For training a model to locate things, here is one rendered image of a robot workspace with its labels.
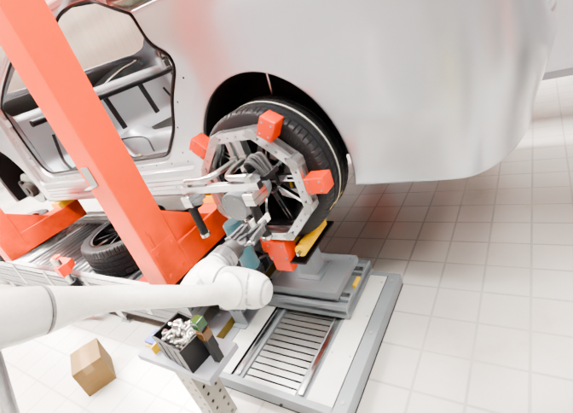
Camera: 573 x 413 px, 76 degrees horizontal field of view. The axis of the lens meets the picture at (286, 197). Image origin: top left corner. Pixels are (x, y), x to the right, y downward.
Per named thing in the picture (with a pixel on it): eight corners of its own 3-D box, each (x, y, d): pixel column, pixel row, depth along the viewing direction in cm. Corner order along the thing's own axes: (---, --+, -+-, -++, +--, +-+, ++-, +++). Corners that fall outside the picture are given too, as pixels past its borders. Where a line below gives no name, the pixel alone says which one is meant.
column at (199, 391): (237, 408, 168) (199, 345, 150) (224, 429, 161) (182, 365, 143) (222, 402, 173) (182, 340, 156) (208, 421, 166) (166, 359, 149)
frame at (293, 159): (330, 233, 161) (291, 116, 139) (324, 242, 157) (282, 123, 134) (238, 230, 193) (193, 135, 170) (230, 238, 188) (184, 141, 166)
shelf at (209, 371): (239, 347, 142) (236, 341, 140) (211, 386, 130) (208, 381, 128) (168, 328, 166) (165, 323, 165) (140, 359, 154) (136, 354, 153)
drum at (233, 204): (278, 195, 165) (267, 167, 159) (252, 222, 150) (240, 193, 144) (254, 196, 173) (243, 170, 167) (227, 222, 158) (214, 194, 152)
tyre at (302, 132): (227, 82, 177) (238, 194, 216) (194, 98, 160) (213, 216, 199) (357, 107, 152) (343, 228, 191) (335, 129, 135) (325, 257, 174)
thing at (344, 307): (373, 272, 206) (368, 258, 202) (350, 321, 180) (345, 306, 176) (298, 265, 234) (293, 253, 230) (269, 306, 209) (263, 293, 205)
